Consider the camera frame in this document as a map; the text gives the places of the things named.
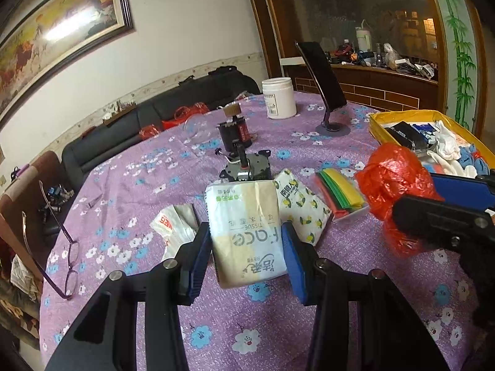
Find white plastic jar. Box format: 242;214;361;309
262;77;298;120

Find red black servo motor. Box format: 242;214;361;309
217;100;252;151

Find bamboo print panel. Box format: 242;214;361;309
429;0;482;136

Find clear plastic bag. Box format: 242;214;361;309
383;43;399;71

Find wooden chair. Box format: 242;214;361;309
0;151;64;279

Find black sofa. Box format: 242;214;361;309
62;71;260;186

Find grey phone stand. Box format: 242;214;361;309
315;106;351;137

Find framed painting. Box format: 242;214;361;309
0;0;134;122

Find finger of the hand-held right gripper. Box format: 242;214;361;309
429;172;495;217
392;195;495;329

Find lemon print tissue pack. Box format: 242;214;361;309
274;168;333;246

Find clear glass jar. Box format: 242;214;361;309
183;115;211;140

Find wooden counter with clutter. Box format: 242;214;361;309
282;60;439;114

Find zip bag of coloured sheets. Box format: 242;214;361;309
314;168;370;223

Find black smartphone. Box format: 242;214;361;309
296;41;348;109

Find purple floral tablecloth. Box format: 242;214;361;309
39;91;495;371

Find white bottle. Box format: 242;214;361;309
355;26;372;53

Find blue and white packet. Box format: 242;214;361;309
412;123;437;143

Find eyeglasses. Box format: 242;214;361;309
21;180;82;300

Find pile of dark small items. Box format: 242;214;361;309
39;186;76;217

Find yellow cardboard box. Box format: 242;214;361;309
367;109;495;186

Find black foil packet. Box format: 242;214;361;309
385;121;420;149

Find white packet with red label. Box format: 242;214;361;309
150;203;200;261

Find small wooden tray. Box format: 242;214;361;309
102;100;138;126

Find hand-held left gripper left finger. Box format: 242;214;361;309
45;220;213;371

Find beige tissue pack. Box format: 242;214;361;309
204;180;289;288

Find white gloves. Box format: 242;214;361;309
430;121;467;160

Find black motor with metal plate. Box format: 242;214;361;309
218;143;273;182

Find pile of clothes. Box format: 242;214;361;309
0;253;43;341

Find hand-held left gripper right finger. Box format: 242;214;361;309
281;222;451;371

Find wood framed glass partition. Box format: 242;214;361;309
242;0;453;132

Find red plastic bag with towel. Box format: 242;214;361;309
355;142;445;259

